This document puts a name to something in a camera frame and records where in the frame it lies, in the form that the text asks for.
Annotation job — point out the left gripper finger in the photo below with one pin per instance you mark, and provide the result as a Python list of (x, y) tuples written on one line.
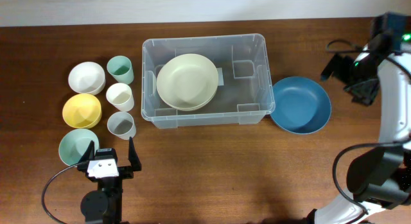
[(133, 158), (89, 153)]

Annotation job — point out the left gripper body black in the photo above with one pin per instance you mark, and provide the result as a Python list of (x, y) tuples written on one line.
[(124, 172)]

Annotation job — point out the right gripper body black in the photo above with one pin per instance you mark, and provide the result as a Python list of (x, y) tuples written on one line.
[(363, 70)]

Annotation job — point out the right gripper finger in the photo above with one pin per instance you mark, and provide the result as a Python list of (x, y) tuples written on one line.
[(364, 92), (330, 67)]

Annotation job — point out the blue plate bowl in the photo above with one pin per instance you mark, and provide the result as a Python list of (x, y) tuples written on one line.
[(302, 106)]

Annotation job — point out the beige plate bowl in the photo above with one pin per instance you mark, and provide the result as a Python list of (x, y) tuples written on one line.
[(186, 99), (188, 71)]

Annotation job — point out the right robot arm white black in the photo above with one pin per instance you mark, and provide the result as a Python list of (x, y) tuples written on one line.
[(372, 177)]

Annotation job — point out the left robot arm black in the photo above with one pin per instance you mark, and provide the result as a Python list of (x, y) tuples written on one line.
[(104, 205)]

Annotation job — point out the white label in container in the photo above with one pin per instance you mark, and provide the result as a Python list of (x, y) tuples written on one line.
[(220, 77)]

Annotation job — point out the clear plastic storage container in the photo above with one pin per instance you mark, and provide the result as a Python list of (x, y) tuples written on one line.
[(245, 98)]

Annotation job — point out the mint green small bowl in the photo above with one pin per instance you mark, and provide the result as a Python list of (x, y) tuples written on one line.
[(74, 144)]

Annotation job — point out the grey cup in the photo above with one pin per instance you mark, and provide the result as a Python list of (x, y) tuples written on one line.
[(122, 125)]

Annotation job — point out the yellow small bowl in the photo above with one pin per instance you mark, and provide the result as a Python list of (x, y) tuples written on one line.
[(82, 111)]

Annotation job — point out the cream white cup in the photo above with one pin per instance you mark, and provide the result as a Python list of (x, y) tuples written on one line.
[(120, 95)]

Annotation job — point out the white small bowl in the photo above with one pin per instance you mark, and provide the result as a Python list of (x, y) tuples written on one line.
[(87, 78)]

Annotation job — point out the mint green cup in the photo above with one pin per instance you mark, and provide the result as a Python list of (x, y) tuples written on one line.
[(120, 67)]

